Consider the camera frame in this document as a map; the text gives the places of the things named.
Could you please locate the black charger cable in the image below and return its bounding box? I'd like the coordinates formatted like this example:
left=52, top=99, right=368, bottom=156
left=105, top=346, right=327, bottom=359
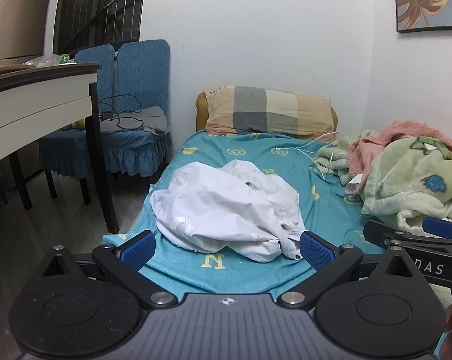
left=98, top=95, right=146, bottom=130

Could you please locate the plaid pillow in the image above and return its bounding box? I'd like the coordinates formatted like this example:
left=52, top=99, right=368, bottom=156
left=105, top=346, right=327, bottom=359
left=204, top=85, right=333, bottom=138

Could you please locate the green fleece blanket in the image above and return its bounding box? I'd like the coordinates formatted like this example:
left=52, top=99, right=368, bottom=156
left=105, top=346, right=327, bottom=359
left=315, top=129, right=452, bottom=241

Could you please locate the dark window grille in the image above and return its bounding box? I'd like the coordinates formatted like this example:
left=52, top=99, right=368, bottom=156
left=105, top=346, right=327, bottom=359
left=53, top=0, right=148, bottom=55

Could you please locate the brown refrigerator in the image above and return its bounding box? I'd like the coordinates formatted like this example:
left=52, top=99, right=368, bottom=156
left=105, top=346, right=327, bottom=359
left=0, top=0, right=54, bottom=64

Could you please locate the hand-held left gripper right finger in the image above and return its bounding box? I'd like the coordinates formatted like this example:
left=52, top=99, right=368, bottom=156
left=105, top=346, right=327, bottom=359
left=276, top=230, right=422, bottom=312

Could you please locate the white shirt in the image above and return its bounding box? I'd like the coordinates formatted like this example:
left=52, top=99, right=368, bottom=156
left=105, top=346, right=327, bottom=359
left=150, top=159, right=307, bottom=264

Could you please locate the grey cloth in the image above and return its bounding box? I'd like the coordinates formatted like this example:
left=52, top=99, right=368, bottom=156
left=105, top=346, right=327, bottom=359
left=98, top=106, right=170, bottom=136

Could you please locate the pink fleece blanket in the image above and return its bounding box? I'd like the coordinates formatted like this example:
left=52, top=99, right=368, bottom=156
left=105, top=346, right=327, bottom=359
left=348, top=121, right=452, bottom=188

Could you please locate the clear plastic bag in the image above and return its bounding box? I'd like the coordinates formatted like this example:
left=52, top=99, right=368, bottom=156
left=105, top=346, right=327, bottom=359
left=23, top=53, right=76, bottom=67

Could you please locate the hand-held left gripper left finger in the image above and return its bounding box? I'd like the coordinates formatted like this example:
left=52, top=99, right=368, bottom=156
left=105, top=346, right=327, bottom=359
left=34, top=230, right=179, bottom=310

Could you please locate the white charging cable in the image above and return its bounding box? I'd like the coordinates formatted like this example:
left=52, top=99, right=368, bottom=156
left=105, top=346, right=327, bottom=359
left=275, top=131, right=352, bottom=181

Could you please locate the white dark-legged table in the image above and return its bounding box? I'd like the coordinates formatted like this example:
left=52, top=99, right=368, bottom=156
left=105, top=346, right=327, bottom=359
left=0, top=62, right=119, bottom=235

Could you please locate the teal printed bed sheet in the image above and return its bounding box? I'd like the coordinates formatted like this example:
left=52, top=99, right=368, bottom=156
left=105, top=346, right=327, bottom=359
left=102, top=131, right=388, bottom=295

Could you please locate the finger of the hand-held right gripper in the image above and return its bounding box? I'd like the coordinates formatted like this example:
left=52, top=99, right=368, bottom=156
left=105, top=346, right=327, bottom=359
left=422, top=216, right=452, bottom=239
left=363, top=220, right=412, bottom=248

